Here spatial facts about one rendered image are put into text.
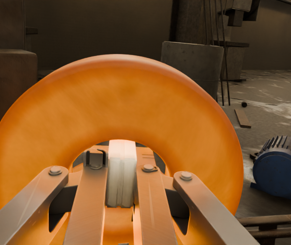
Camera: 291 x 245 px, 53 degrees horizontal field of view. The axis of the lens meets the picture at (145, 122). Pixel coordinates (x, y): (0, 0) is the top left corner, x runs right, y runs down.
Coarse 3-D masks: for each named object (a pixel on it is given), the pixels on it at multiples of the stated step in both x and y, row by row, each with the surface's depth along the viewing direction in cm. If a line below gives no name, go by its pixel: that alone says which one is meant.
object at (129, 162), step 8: (128, 144) 17; (128, 152) 16; (128, 160) 15; (136, 160) 15; (128, 168) 15; (128, 176) 15; (120, 184) 16; (128, 184) 15; (120, 192) 16; (128, 192) 16; (120, 200) 16; (128, 200) 16
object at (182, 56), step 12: (168, 48) 264; (180, 48) 255; (192, 48) 252; (204, 48) 252; (216, 48) 257; (168, 60) 266; (180, 60) 258; (192, 60) 255; (204, 60) 255; (216, 60) 262; (192, 72) 257; (204, 72) 259; (216, 72) 267; (204, 84) 262; (216, 84) 273; (216, 96) 283
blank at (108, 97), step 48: (48, 96) 16; (96, 96) 16; (144, 96) 16; (192, 96) 16; (0, 144) 16; (48, 144) 16; (144, 144) 17; (192, 144) 17; (0, 192) 17; (240, 192) 18
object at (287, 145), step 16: (272, 144) 186; (288, 144) 183; (256, 160) 181; (272, 160) 174; (288, 160) 170; (256, 176) 181; (272, 176) 176; (288, 176) 172; (272, 192) 178; (288, 192) 173
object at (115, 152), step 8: (112, 144) 16; (120, 144) 17; (112, 152) 16; (120, 152) 16; (112, 160) 15; (120, 160) 15; (112, 168) 15; (120, 168) 15; (112, 176) 15; (120, 176) 15; (112, 184) 15; (112, 192) 16; (112, 200) 16
